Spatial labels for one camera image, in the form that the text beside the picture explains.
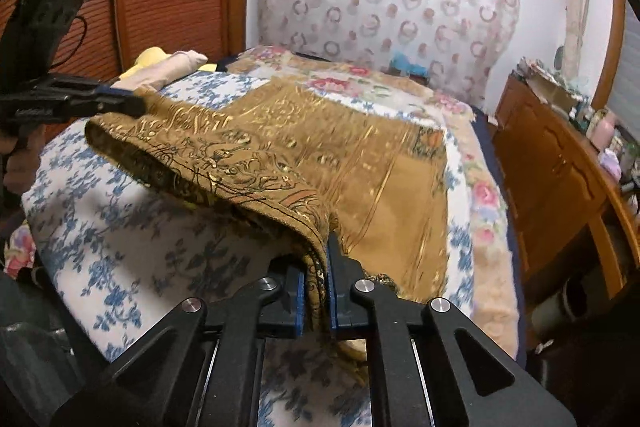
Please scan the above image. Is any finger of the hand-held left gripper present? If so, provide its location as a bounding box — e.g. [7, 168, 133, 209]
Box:
[62, 96, 147, 119]
[60, 78, 137, 100]

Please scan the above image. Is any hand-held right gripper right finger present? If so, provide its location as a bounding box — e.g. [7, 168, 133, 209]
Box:
[326, 232, 581, 427]

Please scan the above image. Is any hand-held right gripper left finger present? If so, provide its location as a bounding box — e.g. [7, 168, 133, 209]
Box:
[50, 256, 307, 427]

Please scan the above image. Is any brown gold patterned shirt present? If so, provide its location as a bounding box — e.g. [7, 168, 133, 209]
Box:
[84, 79, 451, 360]

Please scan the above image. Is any person's left hand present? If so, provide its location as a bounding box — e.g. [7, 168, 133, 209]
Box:
[2, 149, 42, 204]

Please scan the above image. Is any beige pillow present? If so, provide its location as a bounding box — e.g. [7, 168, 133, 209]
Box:
[111, 50, 209, 94]

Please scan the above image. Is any blue floral bed sheet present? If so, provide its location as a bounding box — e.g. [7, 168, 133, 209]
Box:
[21, 72, 473, 427]

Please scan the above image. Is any pink floral blanket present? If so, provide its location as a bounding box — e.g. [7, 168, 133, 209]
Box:
[227, 44, 526, 358]

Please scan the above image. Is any grey slipper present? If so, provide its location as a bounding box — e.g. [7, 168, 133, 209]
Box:
[531, 276, 593, 350]

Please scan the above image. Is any teal bundle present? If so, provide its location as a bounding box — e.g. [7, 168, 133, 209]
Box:
[389, 51, 432, 78]

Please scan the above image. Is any wooden cabinet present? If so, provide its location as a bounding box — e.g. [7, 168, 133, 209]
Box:
[492, 72, 640, 303]

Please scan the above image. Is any cardboard box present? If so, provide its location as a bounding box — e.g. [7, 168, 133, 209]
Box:
[522, 71, 577, 114]

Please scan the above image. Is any purple cloth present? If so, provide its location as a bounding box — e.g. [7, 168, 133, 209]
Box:
[600, 149, 624, 176]

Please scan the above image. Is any pink bottle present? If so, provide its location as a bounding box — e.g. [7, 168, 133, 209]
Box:
[590, 109, 619, 148]

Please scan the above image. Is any grey window blind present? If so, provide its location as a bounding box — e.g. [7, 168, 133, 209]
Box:
[607, 0, 640, 112]

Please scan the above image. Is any black cable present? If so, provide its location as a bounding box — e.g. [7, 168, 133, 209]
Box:
[47, 14, 89, 78]

